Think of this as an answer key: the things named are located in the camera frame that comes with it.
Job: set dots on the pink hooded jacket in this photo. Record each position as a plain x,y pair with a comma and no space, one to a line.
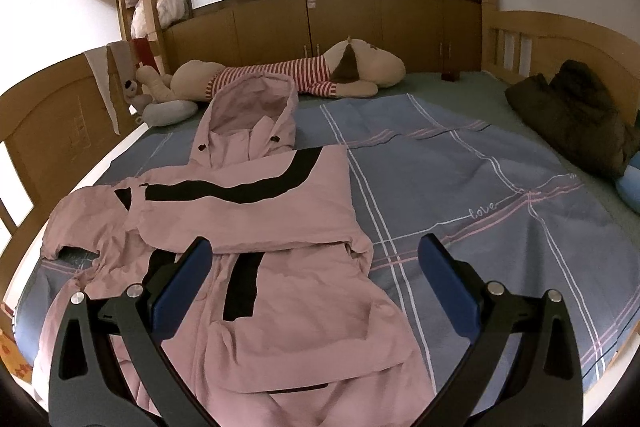
280,207

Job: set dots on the small dark brown object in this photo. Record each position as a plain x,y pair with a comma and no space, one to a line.
450,74

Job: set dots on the light blue pillow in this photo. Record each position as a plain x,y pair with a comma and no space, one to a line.
630,187

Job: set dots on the grey round cushion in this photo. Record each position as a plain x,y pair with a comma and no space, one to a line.
167,112

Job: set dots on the dark olive jacket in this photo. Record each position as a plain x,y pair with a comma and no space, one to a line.
575,117

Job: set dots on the red hanging cloth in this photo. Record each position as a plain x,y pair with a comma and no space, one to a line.
144,52

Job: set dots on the white hanging cloth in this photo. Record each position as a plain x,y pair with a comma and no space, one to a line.
100,77

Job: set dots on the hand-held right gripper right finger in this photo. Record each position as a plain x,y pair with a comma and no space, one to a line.
445,287

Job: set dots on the orange patterned cloth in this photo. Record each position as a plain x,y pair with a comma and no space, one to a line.
17,357

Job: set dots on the striped plush dog toy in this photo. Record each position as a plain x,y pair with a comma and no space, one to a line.
365,62

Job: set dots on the wooden bunk bed frame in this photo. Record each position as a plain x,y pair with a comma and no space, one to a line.
50,117

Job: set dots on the wooden wall cabinet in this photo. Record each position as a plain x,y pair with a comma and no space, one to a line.
260,32

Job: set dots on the green mattress sheet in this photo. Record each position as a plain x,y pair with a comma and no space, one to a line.
450,87

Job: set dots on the blue plaid bed sheet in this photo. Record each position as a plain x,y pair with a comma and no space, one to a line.
450,187

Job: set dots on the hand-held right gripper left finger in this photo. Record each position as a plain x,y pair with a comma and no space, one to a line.
182,287

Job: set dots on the small plush toy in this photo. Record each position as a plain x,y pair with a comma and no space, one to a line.
131,88

